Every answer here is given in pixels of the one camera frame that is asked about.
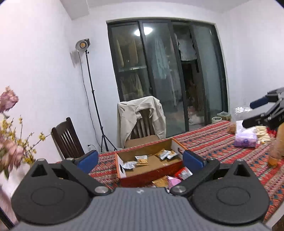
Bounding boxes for yellow flower branches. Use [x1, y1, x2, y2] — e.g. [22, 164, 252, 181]
[13, 127, 48, 164]

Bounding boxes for gold clear cracker packet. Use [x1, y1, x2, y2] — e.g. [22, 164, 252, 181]
[155, 149, 175, 160]

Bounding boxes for clear plastic bag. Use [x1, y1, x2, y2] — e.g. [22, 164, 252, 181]
[227, 106, 253, 134]

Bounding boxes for dark wooden chair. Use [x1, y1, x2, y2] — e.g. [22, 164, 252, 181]
[51, 117, 85, 159]

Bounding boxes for orange brown snack packet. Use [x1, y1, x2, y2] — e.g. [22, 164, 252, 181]
[152, 176, 168, 188]

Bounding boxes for purple tissue pack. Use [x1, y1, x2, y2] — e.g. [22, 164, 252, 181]
[234, 128, 258, 148]

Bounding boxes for drinking glass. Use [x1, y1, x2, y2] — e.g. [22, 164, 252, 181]
[268, 144, 282, 168]

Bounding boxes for white cracker packet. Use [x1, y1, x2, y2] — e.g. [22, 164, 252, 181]
[122, 161, 138, 170]

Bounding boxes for orange cardboard box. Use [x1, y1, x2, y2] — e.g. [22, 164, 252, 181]
[115, 138, 186, 188]

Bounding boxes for red patterned tablecloth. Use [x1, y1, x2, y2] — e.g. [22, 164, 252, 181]
[87, 120, 284, 223]

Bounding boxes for chair with brown seat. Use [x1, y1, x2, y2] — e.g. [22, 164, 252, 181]
[125, 109, 159, 148]

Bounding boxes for small pink snack packet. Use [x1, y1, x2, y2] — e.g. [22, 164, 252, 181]
[167, 176, 181, 190]

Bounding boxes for orange thermos bottle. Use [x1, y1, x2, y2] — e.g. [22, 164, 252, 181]
[270, 124, 284, 159]

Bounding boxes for gold cracker snack packet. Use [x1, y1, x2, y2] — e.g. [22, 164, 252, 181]
[135, 155, 149, 166]

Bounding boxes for black light stand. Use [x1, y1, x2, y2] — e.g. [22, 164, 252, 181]
[85, 50, 117, 152]

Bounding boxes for black framed glass door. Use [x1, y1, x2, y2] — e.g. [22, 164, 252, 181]
[107, 18, 228, 137]

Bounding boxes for pink dried flowers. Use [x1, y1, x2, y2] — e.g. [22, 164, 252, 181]
[1, 87, 24, 179]

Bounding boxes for beige jacket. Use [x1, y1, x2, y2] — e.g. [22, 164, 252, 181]
[117, 95, 167, 149]

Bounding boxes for studio lamp head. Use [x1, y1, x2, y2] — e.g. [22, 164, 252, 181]
[75, 39, 90, 52]

